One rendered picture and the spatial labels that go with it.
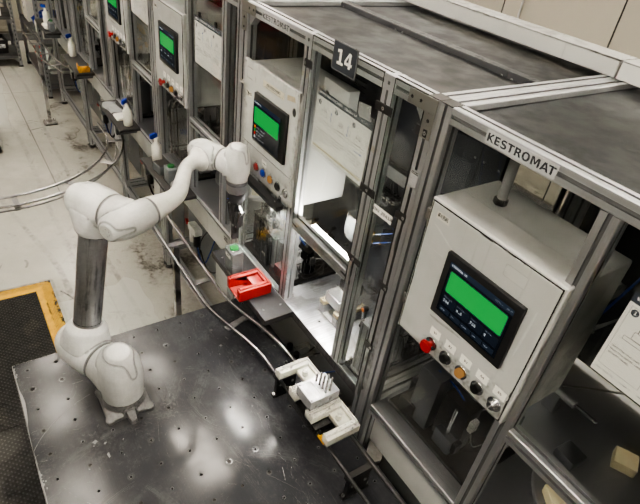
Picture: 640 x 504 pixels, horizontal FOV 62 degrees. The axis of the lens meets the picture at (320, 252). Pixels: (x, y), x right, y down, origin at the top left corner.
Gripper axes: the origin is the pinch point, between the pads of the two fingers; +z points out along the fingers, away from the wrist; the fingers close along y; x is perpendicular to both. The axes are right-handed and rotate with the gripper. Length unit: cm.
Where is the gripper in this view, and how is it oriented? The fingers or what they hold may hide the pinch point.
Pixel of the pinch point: (234, 231)
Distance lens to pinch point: 237.9
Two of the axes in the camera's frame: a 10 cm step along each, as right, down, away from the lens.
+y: -5.4, -5.4, 6.4
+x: -8.3, 2.3, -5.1
